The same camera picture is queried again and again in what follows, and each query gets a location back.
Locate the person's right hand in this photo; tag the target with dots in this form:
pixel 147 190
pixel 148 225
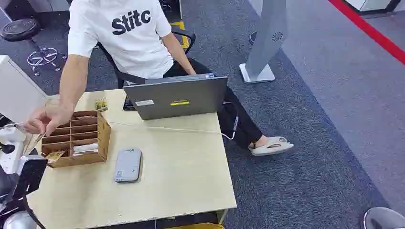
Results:
pixel 52 117

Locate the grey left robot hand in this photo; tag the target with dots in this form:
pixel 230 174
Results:
pixel 31 147

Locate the small card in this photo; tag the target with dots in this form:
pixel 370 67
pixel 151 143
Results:
pixel 40 138

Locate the yellow printed card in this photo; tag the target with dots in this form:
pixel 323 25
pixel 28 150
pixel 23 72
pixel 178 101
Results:
pixel 55 155

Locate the white cabinet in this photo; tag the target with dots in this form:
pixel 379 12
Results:
pixel 17 91

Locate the white card stack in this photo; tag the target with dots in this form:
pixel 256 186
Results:
pixel 85 148

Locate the yellow printed card pack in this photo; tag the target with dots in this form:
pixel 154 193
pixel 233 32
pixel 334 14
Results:
pixel 101 105

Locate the wooden card box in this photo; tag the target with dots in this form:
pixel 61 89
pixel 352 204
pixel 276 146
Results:
pixel 101 139

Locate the black flat object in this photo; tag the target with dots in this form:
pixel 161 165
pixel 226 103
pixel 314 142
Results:
pixel 128 103

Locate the black office chair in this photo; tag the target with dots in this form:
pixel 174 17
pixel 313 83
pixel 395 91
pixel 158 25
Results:
pixel 126 77

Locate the grey flat power bank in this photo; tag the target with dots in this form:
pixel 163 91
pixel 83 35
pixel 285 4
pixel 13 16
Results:
pixel 127 165

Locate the black round stool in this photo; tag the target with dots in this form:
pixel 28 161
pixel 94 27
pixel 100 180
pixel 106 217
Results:
pixel 20 30

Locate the person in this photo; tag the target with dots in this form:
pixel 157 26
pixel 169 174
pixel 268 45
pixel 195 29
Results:
pixel 129 47

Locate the grey laptop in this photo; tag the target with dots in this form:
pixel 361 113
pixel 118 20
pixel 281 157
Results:
pixel 177 99

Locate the yellow floor marking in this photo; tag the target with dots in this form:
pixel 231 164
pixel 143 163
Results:
pixel 183 30

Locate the yellow object under desk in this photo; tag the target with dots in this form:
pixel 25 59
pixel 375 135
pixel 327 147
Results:
pixel 196 226

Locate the pale slipper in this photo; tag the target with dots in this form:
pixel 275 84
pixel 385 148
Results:
pixel 272 146

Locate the white floor stand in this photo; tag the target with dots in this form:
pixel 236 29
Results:
pixel 269 34

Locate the red floor tape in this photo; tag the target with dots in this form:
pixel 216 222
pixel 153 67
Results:
pixel 370 30

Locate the white furniture with black base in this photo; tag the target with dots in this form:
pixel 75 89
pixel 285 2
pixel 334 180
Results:
pixel 371 4

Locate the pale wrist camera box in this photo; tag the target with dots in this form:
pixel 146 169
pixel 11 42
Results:
pixel 11 151

